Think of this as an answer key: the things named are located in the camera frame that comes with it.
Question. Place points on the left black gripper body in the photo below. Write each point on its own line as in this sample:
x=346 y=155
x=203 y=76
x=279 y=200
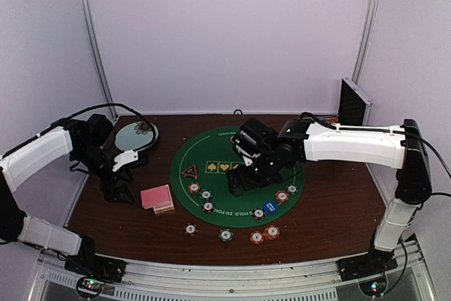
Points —
x=106 y=185

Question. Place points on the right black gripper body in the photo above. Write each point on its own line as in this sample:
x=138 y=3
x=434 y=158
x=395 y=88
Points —
x=266 y=172

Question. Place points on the red chips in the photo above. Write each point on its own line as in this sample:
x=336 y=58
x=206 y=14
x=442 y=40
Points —
x=282 y=196
x=194 y=188
x=256 y=237

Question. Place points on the blue small blind button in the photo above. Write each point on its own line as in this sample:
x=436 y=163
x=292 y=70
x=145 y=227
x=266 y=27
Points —
x=270 y=207

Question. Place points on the red playing card deck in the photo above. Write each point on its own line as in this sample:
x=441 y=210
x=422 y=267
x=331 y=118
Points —
x=157 y=197

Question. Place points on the black chips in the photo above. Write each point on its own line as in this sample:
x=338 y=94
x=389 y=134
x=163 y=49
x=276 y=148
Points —
x=208 y=207
x=258 y=214

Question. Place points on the green chips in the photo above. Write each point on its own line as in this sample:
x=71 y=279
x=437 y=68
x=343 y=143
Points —
x=292 y=189
x=206 y=194

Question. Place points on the orange chip stack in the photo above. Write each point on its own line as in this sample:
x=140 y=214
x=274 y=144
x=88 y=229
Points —
x=271 y=232

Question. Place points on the triangular black red dealer button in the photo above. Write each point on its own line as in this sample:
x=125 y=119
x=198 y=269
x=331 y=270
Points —
x=190 y=172

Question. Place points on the black white chip stack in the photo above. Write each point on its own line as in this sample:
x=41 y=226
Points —
x=191 y=229

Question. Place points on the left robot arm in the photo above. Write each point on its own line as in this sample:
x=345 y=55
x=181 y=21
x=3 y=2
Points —
x=83 y=142

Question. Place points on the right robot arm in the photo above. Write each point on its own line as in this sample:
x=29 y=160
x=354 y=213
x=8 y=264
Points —
x=266 y=152

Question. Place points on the playing card box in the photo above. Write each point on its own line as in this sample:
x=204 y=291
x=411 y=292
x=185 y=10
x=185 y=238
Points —
x=164 y=209

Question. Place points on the round green poker mat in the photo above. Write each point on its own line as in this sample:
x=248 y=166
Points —
x=212 y=153

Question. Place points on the light blue flower plate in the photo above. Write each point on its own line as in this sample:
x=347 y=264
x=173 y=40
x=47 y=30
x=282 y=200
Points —
x=136 y=136

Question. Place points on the aluminium poker chip case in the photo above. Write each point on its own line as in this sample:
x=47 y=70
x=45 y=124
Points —
x=354 y=106

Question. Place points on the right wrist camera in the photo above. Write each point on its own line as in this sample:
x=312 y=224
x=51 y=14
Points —
x=248 y=159

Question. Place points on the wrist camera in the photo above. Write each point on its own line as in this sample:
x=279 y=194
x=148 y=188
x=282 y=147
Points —
x=248 y=159
x=130 y=158

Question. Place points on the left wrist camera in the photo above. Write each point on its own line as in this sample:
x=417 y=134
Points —
x=130 y=158

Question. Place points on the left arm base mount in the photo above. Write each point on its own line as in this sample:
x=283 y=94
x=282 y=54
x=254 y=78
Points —
x=101 y=268

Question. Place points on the aluminium front rail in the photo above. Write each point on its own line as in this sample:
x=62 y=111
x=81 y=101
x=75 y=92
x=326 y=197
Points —
x=314 y=280

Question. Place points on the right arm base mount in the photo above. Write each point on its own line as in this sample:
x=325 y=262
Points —
x=363 y=266

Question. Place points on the left aluminium frame post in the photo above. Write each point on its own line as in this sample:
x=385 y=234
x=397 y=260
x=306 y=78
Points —
x=95 y=51

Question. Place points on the aluminium frame post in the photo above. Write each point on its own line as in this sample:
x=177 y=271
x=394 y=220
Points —
x=95 y=51
x=369 y=22

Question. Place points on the right aluminium frame post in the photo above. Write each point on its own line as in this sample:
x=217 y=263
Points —
x=369 y=22

